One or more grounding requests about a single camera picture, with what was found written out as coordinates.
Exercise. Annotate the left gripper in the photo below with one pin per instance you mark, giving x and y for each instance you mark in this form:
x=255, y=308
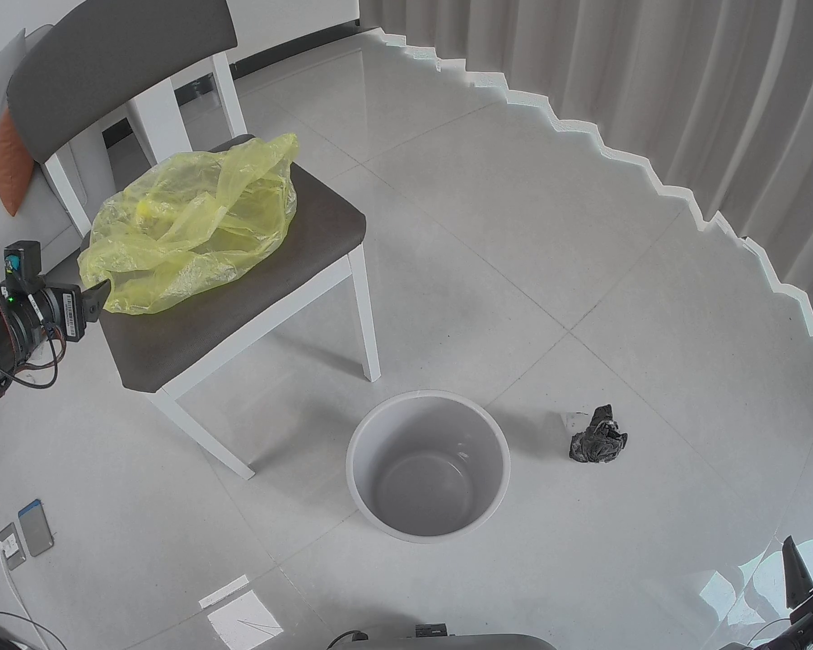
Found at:
x=51, y=319

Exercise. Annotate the yellow plastic bag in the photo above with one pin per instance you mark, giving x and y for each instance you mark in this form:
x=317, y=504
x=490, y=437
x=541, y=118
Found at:
x=196, y=227

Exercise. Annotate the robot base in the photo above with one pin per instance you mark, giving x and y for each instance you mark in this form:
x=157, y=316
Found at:
x=488, y=642

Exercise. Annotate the crumpled black plastic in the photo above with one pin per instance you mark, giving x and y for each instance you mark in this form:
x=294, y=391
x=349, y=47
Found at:
x=596, y=437

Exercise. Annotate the white trash bin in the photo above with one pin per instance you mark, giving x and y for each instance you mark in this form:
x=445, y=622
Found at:
x=379, y=444

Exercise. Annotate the pale grey sofa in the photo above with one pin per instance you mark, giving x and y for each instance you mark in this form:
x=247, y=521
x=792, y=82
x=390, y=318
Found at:
x=40, y=221

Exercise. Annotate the orange cushion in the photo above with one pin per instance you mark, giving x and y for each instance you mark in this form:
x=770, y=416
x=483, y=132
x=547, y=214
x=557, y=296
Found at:
x=10, y=166

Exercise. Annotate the grey and white chair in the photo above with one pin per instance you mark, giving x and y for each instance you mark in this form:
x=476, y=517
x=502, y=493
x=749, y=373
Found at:
x=278, y=248

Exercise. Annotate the pale grey curtain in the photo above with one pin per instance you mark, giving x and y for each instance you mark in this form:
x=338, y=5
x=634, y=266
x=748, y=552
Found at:
x=650, y=38

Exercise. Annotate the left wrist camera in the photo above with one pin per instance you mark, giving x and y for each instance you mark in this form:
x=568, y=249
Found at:
x=24, y=258

